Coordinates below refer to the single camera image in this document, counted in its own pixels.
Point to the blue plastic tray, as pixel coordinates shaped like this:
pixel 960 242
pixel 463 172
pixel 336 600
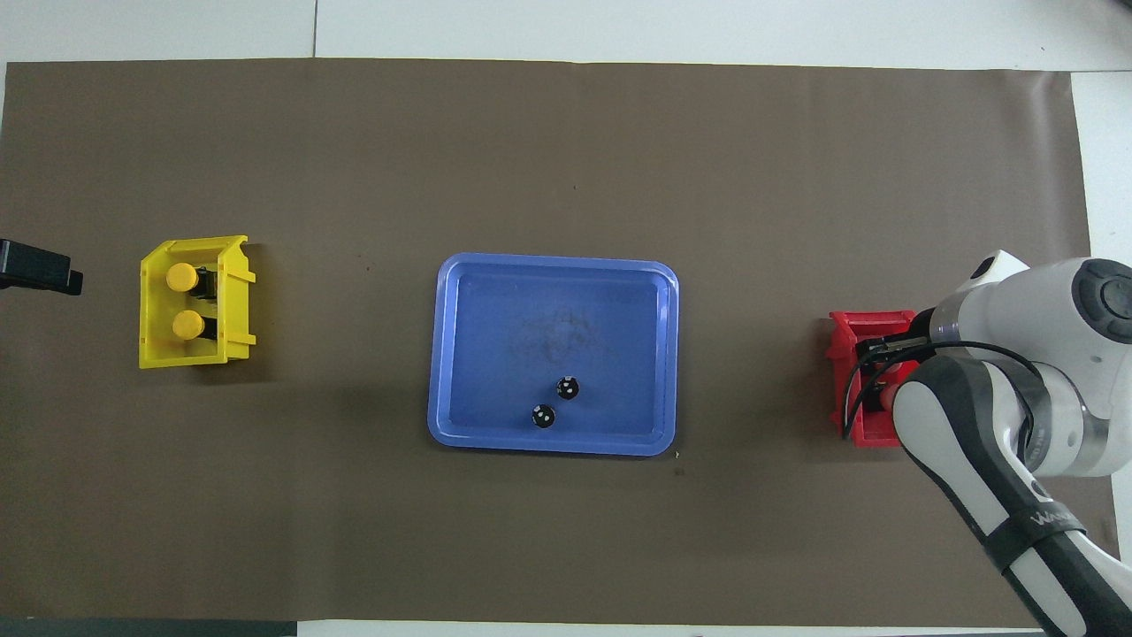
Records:
pixel 478 354

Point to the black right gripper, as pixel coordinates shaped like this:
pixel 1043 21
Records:
pixel 893 343

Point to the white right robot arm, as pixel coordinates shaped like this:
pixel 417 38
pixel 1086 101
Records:
pixel 1017 389

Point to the yellow push button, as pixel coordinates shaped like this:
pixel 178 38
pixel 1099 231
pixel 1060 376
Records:
pixel 187 326
pixel 181 278

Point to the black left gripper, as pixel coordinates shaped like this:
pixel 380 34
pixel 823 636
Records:
pixel 31 264

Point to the yellow plastic bin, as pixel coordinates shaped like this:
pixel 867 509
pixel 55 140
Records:
pixel 190 354

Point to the red plastic bin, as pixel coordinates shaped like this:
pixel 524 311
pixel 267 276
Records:
pixel 845 341

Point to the black cylinder button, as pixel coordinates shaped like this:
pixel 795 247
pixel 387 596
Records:
pixel 567 387
pixel 543 416

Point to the brown paper mat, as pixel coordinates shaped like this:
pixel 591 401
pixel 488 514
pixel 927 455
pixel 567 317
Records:
pixel 566 159

